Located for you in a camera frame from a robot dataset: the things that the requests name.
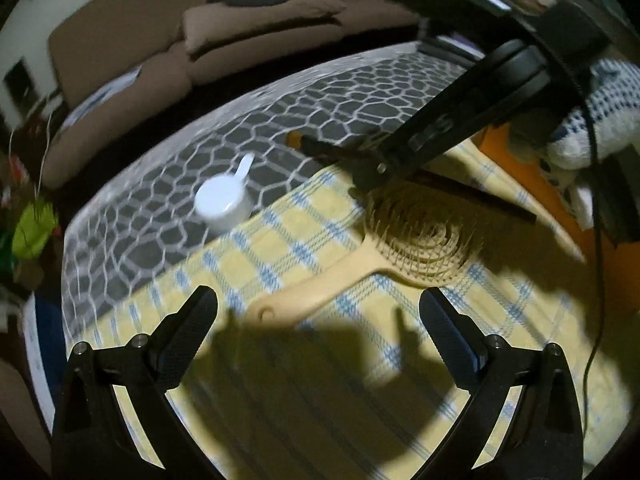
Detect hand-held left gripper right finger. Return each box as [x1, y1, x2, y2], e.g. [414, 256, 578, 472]
[413, 287, 588, 480]

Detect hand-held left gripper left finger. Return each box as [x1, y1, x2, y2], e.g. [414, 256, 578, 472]
[50, 285, 222, 480]

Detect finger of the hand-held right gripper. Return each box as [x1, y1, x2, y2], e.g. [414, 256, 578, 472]
[348, 42, 506, 200]

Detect stone-patterned desktop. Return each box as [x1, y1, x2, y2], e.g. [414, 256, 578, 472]
[60, 42, 636, 480]

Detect person's right hand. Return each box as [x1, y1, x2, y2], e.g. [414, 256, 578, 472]
[542, 57, 640, 226]

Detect white measuring scoop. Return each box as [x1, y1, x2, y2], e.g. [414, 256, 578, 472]
[194, 154, 256, 233]

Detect wooden spiral hairbrush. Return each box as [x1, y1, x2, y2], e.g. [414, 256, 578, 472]
[247, 182, 483, 323]

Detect yellow checked cloth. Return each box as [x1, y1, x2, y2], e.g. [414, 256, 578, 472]
[62, 140, 631, 480]

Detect green bag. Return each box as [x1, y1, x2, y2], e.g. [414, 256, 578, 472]
[12, 200, 58, 261]

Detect brown cushion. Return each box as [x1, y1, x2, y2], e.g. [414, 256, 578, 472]
[182, 0, 348, 58]

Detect brown sofa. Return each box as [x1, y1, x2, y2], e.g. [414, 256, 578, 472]
[40, 0, 426, 186]

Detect white paper sheet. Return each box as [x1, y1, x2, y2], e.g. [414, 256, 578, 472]
[65, 67, 143, 126]

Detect black speaker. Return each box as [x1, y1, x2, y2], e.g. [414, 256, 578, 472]
[2, 57, 33, 111]

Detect thin black cable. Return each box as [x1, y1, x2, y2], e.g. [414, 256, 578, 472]
[565, 55, 602, 443]

